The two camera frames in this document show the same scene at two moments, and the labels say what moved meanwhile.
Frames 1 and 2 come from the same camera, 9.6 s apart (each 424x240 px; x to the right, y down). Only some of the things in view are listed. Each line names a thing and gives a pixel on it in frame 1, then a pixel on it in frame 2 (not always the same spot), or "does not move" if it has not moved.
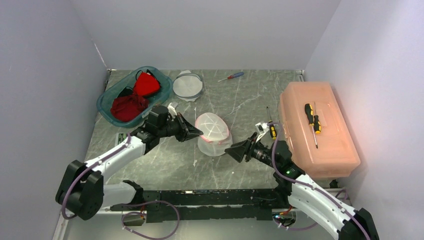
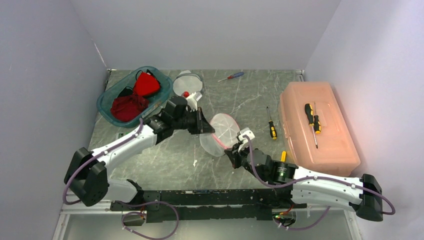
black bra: x=127 y=91 does not move
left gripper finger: x=184 y=130 to x=204 y=126
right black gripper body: x=261 y=153 to x=240 y=157
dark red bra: x=125 y=108 does not move
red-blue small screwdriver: x=237 y=74 does not move
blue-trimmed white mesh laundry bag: x=187 y=86 does not move
